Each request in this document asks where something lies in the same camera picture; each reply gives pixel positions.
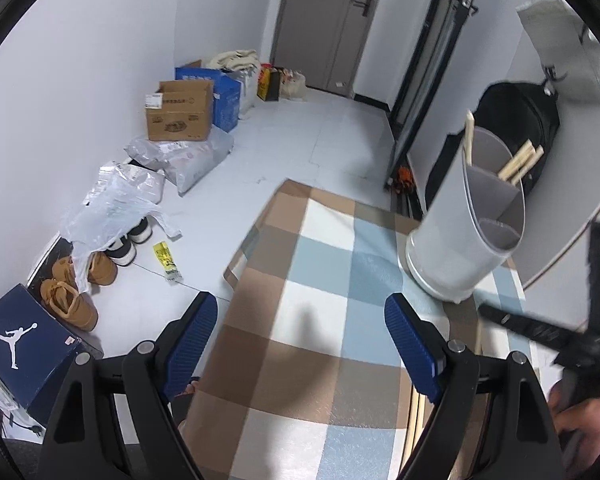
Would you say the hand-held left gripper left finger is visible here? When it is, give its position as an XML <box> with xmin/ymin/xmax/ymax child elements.
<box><xmin>37</xmin><ymin>291</ymin><xmax>219</xmax><ymax>480</ymax></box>

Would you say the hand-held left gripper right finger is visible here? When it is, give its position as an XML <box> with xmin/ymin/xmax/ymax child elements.
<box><xmin>384</xmin><ymin>294</ymin><xmax>566</xmax><ymax>480</ymax></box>

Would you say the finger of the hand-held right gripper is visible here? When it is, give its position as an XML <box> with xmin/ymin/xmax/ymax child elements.
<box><xmin>480</xmin><ymin>304</ymin><xmax>582</xmax><ymax>349</ymax></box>

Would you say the grey divided utensil holder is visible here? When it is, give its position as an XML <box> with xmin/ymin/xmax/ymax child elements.
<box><xmin>405</xmin><ymin>129</ymin><xmax>527</xmax><ymax>304</ymax></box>

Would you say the wooden chopstick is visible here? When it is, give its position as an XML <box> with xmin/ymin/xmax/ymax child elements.
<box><xmin>511</xmin><ymin>145</ymin><xmax>544</xmax><ymax>184</ymax></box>
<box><xmin>505</xmin><ymin>144</ymin><xmax>538</xmax><ymax>182</ymax></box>
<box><xmin>464</xmin><ymin>109</ymin><xmax>476</xmax><ymax>167</ymax></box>
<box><xmin>499</xmin><ymin>140</ymin><xmax>533</xmax><ymax>180</ymax></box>

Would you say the person's right hand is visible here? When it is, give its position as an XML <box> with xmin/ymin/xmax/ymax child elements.
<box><xmin>549</xmin><ymin>384</ymin><xmax>600</xmax><ymax>438</ymax></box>

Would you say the person's foot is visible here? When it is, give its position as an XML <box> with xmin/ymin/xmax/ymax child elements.
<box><xmin>172</xmin><ymin>377</ymin><xmax>201</xmax><ymax>431</ymax></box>

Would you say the yellow packet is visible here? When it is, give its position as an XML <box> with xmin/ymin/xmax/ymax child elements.
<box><xmin>152</xmin><ymin>242</ymin><xmax>182</xmax><ymax>283</ymax></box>

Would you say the white and black sneaker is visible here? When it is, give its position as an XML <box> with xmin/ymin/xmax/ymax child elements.
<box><xmin>102</xmin><ymin>237</ymin><xmax>137</xmax><ymax>267</ymax></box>
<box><xmin>125</xmin><ymin>217</ymin><xmax>153</xmax><ymax>245</ymax></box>

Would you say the tan boot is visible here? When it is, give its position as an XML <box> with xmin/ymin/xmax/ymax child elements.
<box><xmin>40</xmin><ymin>279</ymin><xmax>99</xmax><ymax>332</ymax></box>
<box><xmin>51</xmin><ymin>251</ymin><xmax>118</xmax><ymax>287</ymax></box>

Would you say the checkered tablecloth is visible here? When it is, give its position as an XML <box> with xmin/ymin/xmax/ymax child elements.
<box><xmin>180</xmin><ymin>178</ymin><xmax>528</xmax><ymax>480</ymax></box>

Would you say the crumpled clear plastic bag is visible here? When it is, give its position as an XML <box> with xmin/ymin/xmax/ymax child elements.
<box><xmin>60</xmin><ymin>161</ymin><xmax>183</xmax><ymax>293</ymax></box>

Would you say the dark blue shoe box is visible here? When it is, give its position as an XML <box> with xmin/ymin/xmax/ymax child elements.
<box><xmin>0</xmin><ymin>283</ymin><xmax>103</xmax><ymax>411</ymax></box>

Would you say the orange tool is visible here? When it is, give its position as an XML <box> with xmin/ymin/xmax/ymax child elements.
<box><xmin>391</xmin><ymin>166</ymin><xmax>417</xmax><ymax>192</ymax></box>

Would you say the grey plastic parcel bag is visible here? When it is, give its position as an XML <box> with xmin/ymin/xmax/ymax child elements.
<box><xmin>125</xmin><ymin>130</ymin><xmax>235</xmax><ymax>197</ymax></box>

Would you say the black backpack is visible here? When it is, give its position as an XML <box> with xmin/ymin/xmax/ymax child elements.
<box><xmin>425</xmin><ymin>81</ymin><xmax>561</xmax><ymax>206</ymax></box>

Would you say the brown cardboard box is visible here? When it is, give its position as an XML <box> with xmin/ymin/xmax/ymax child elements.
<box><xmin>145</xmin><ymin>79</ymin><xmax>215</xmax><ymax>142</ymax></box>

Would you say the blue cardboard box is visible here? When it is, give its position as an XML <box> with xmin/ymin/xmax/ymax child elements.
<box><xmin>175</xmin><ymin>60</ymin><xmax>243</xmax><ymax>134</ymax></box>

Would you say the yellow and red bag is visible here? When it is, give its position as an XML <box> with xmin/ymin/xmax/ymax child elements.
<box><xmin>256</xmin><ymin>64</ymin><xmax>282</xmax><ymax>103</ymax></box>

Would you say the white bag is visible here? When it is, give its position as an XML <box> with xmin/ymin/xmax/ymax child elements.
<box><xmin>516</xmin><ymin>0</ymin><xmax>600</xmax><ymax>104</ymax></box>

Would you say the beige cloth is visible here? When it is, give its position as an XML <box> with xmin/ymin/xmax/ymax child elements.
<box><xmin>207</xmin><ymin>49</ymin><xmax>261</xmax><ymax>72</ymax></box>

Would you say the grey door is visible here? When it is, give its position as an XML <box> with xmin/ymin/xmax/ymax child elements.
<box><xmin>270</xmin><ymin>0</ymin><xmax>390</xmax><ymax>99</ymax></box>

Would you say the black door frame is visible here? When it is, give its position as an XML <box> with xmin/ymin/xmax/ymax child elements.
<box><xmin>386</xmin><ymin>0</ymin><xmax>482</xmax><ymax>213</ymax></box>

